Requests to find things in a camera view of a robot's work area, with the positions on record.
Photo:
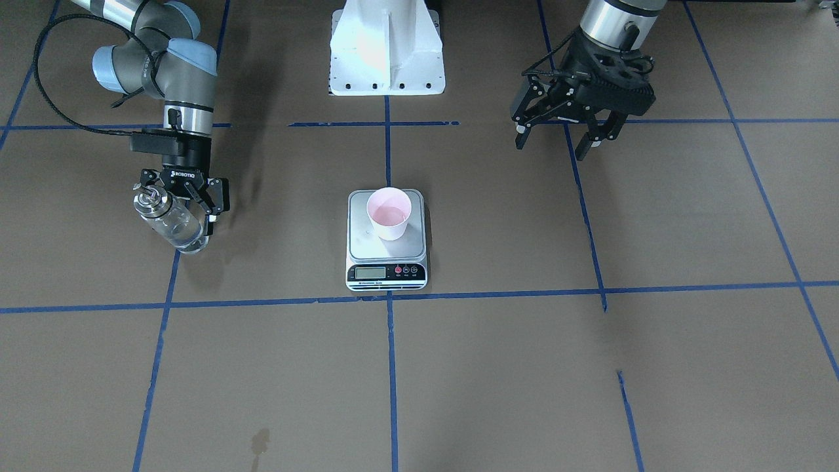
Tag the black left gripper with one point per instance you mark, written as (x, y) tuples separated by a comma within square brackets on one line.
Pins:
[(569, 90)]

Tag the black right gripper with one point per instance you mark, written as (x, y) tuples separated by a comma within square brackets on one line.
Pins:
[(189, 159)]

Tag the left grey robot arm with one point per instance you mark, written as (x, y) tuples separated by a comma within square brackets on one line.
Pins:
[(617, 25)]

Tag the clear glass sauce bottle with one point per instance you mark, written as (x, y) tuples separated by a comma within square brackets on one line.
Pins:
[(170, 218)]

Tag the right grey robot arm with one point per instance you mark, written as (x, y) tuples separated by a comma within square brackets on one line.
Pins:
[(164, 59)]

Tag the brown paper table cover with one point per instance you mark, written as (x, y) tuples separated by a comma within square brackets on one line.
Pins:
[(667, 304)]

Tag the pink plastic cup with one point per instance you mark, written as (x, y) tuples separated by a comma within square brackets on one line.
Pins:
[(388, 210)]

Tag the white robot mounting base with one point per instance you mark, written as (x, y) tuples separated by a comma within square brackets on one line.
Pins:
[(386, 48)]

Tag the digital kitchen scale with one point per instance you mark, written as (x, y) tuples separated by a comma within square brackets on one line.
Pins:
[(372, 263)]

